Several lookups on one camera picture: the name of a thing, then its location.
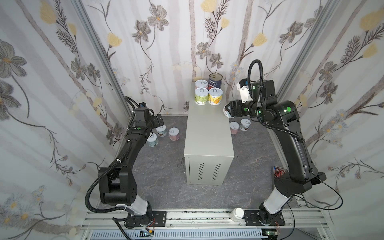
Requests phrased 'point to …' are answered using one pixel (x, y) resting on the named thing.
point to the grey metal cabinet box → (208, 150)
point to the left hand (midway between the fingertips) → (152, 113)
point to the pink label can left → (174, 133)
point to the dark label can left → (161, 131)
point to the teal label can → (152, 141)
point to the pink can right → (234, 127)
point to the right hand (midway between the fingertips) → (235, 101)
